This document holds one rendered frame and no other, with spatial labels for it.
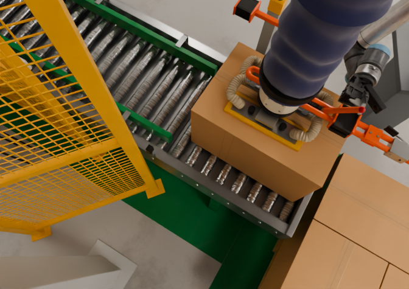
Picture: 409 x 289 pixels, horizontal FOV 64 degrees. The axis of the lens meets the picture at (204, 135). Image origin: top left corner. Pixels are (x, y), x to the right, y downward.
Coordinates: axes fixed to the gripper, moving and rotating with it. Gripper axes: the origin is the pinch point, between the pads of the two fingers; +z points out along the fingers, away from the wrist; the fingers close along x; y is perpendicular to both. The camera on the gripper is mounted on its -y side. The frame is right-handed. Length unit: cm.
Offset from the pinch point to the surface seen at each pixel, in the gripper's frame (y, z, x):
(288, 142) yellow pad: 15.5, 13.2, -11.0
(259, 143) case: 25.1, 19.0, -12.8
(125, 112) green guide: 91, 28, -43
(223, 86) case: 50, 5, -13
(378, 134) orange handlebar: -10.1, -1.0, 1.4
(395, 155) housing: -18.3, 3.2, 1.0
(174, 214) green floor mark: 49, 53, -108
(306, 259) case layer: -21, 43, -53
